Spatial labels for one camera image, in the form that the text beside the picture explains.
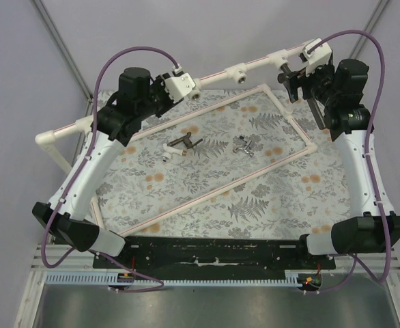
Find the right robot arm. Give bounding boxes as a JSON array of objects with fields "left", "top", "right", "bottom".
[{"left": 278, "top": 59, "right": 400, "bottom": 255}]

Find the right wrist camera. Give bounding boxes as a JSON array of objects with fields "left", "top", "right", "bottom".
[{"left": 299, "top": 38, "right": 332, "bottom": 77}]

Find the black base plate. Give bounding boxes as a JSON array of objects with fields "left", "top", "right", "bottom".
[{"left": 92, "top": 234, "right": 337, "bottom": 277}]

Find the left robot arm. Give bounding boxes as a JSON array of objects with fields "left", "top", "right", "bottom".
[{"left": 32, "top": 67, "right": 195, "bottom": 256}]

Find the dark short faucet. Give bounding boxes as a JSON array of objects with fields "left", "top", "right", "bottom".
[{"left": 167, "top": 131, "right": 203, "bottom": 149}]

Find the dark long faucet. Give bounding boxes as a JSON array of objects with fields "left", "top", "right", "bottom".
[{"left": 277, "top": 63, "right": 292, "bottom": 84}]

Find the chrome faucet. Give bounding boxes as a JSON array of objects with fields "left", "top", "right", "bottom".
[{"left": 233, "top": 135, "right": 254, "bottom": 157}]

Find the white pipe frame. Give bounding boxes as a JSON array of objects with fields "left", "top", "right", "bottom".
[{"left": 35, "top": 40, "right": 317, "bottom": 237}]

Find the floral table mat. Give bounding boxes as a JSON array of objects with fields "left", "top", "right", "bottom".
[{"left": 96, "top": 90, "right": 350, "bottom": 239}]

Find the white cable duct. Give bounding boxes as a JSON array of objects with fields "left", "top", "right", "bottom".
[{"left": 44, "top": 269, "right": 298, "bottom": 287}]

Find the white plastic faucet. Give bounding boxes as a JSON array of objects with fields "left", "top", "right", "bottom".
[{"left": 162, "top": 143, "right": 187, "bottom": 163}]

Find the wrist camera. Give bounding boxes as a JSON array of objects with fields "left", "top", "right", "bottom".
[
  {"left": 161, "top": 66, "right": 196, "bottom": 103},
  {"left": 299, "top": 38, "right": 332, "bottom": 77}
]

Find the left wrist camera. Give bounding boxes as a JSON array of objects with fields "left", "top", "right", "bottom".
[{"left": 161, "top": 66, "right": 196, "bottom": 103}]

